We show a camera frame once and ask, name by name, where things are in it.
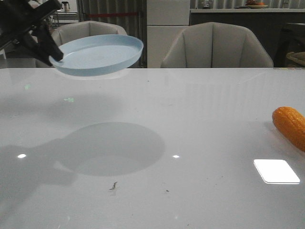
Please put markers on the beige armchair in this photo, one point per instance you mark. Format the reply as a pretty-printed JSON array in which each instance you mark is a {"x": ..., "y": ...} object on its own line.
[
  {"x": 216, "y": 45},
  {"x": 69, "y": 32}
]

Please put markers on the right beige armchair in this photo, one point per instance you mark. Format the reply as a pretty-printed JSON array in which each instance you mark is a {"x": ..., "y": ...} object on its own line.
[{"x": 216, "y": 45}]

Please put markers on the light blue round plate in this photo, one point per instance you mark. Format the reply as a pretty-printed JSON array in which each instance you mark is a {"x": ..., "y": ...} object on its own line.
[{"x": 98, "y": 55}]

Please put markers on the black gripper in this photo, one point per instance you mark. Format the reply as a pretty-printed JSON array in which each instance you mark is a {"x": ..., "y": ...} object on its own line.
[{"x": 18, "y": 17}]

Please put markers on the dark sideboard counter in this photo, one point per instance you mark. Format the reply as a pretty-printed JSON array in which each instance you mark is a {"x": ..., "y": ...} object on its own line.
[{"x": 265, "y": 23}]

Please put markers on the orange corn cob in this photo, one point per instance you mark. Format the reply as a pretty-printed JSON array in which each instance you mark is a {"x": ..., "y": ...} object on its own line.
[{"x": 291, "y": 124}]

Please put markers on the left beige armchair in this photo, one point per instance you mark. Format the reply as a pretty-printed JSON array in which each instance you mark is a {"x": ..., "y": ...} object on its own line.
[{"x": 69, "y": 32}]

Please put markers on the fruit bowl on counter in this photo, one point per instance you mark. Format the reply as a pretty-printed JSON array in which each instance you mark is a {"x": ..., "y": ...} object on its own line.
[{"x": 254, "y": 4}]

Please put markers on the white cabinet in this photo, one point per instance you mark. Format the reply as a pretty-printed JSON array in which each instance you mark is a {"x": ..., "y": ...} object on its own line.
[{"x": 165, "y": 18}]

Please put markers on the red barrier belt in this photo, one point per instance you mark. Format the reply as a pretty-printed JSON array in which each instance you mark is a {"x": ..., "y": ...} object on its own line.
[{"x": 126, "y": 14}]

